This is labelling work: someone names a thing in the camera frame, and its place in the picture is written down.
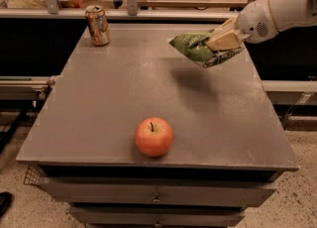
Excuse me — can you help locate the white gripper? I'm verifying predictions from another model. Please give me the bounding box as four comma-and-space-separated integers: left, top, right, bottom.
206, 0, 278, 51

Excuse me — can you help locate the green jalapeno chip bag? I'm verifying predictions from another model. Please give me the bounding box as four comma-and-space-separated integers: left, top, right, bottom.
169, 32, 243, 68

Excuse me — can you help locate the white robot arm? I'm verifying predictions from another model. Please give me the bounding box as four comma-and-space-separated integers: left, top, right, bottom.
206, 0, 317, 51

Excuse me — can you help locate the red apple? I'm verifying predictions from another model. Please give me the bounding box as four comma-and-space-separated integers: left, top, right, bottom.
135, 117, 173, 158

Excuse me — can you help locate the gold soda can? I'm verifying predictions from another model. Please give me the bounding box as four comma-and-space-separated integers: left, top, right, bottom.
85, 5, 110, 46

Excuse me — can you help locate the grey upper drawer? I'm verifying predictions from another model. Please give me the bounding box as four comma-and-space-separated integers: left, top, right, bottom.
39, 177, 275, 208

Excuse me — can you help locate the grey drawer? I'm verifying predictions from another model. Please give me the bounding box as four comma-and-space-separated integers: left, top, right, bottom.
39, 177, 275, 208
69, 207, 245, 228

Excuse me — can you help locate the grey lower drawer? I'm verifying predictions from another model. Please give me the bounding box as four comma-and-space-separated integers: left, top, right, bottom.
69, 207, 245, 228

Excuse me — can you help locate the grey metal shelf rail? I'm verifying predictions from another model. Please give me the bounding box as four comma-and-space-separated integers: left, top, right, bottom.
0, 8, 239, 23

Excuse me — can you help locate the wire basket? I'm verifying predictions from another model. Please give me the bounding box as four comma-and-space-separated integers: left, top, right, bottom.
23, 165, 41, 187

